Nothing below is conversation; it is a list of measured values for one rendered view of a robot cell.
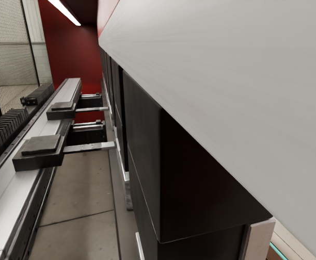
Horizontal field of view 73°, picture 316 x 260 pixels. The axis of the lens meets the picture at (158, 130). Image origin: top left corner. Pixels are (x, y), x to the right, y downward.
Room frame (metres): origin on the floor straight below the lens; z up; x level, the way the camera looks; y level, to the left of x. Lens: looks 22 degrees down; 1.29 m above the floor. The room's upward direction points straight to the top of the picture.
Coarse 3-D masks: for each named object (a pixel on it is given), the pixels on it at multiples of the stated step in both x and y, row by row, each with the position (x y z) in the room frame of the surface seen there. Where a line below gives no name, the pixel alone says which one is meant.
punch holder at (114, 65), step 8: (112, 64) 0.40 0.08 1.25; (112, 72) 0.42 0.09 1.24; (120, 72) 0.28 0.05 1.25; (120, 80) 0.28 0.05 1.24; (120, 88) 0.28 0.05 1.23; (120, 96) 0.28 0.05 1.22; (120, 104) 0.29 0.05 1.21; (120, 112) 0.29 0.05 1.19; (120, 120) 0.31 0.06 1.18; (120, 128) 0.32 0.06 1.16; (120, 136) 0.33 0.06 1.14; (120, 144) 0.34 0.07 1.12; (128, 168) 0.29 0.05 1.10
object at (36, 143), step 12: (24, 144) 0.54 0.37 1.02; (36, 144) 0.51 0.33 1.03; (48, 144) 0.51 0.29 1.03; (60, 144) 0.54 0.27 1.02; (84, 144) 0.57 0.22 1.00; (96, 144) 0.57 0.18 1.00; (108, 144) 0.57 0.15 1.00; (24, 156) 0.47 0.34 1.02; (36, 156) 0.47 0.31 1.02; (48, 156) 0.48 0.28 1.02; (60, 156) 0.49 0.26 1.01; (24, 168) 0.46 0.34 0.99; (36, 168) 0.47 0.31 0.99
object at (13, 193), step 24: (72, 96) 1.29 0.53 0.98; (48, 120) 0.84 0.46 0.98; (0, 168) 0.47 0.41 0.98; (48, 168) 0.53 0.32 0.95; (0, 192) 0.38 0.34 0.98; (24, 192) 0.38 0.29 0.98; (48, 192) 0.49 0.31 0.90; (0, 216) 0.31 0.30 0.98; (24, 216) 0.33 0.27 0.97; (0, 240) 0.26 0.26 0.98; (24, 240) 0.30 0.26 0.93
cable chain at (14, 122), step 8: (8, 112) 0.78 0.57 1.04; (16, 112) 0.78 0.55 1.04; (24, 112) 0.82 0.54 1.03; (0, 120) 0.69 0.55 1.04; (8, 120) 0.70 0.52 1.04; (16, 120) 0.73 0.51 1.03; (0, 128) 0.62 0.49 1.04; (8, 128) 0.65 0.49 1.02; (16, 128) 0.71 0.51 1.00; (0, 136) 0.59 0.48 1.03; (8, 136) 0.64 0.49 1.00; (0, 144) 0.57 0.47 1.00
